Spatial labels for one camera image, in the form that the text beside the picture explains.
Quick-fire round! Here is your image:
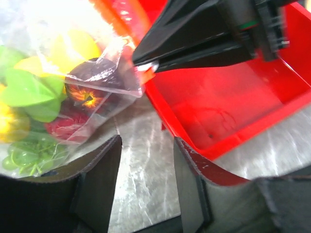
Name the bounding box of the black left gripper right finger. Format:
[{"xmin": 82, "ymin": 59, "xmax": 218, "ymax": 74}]
[{"xmin": 173, "ymin": 137, "xmax": 311, "ymax": 233}]

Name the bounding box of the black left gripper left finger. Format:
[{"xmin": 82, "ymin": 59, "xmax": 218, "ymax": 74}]
[{"xmin": 0, "ymin": 135, "xmax": 121, "ymax": 233}]

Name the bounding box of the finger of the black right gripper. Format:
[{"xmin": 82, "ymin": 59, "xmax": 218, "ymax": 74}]
[
  {"xmin": 155, "ymin": 43, "xmax": 256, "ymax": 73},
  {"xmin": 132, "ymin": 0, "xmax": 238, "ymax": 65}
]

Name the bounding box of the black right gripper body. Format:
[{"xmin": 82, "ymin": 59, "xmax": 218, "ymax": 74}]
[{"xmin": 217, "ymin": 0, "xmax": 294, "ymax": 61}]

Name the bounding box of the green lettuce toy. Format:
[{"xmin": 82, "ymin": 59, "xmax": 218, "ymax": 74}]
[{"xmin": 0, "ymin": 133, "xmax": 69, "ymax": 177}]

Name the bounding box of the red strawberry toy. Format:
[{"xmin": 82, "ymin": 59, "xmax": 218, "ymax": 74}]
[{"xmin": 44, "ymin": 108, "xmax": 91, "ymax": 143}]

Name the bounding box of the yellow lemon toy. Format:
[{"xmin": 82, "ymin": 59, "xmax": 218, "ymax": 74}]
[{"xmin": 0, "ymin": 83, "xmax": 31, "ymax": 144}]

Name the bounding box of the dark red fruit toy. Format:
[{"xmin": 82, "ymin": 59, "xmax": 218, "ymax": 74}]
[{"xmin": 65, "ymin": 58, "xmax": 124, "ymax": 116}]

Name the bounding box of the yellow pear toy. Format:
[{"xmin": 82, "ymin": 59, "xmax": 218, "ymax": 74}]
[{"xmin": 14, "ymin": 30, "xmax": 102, "ymax": 77}]

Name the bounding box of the green ridged fruit toy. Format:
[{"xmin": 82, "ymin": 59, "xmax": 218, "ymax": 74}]
[{"xmin": 0, "ymin": 45, "xmax": 66, "ymax": 123}]

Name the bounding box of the clear zip bag orange zipper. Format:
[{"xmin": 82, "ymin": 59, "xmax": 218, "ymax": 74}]
[{"xmin": 0, "ymin": 0, "xmax": 153, "ymax": 178}]

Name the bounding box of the red plastic bin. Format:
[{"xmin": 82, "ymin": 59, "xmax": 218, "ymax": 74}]
[{"xmin": 102, "ymin": 0, "xmax": 311, "ymax": 161}]

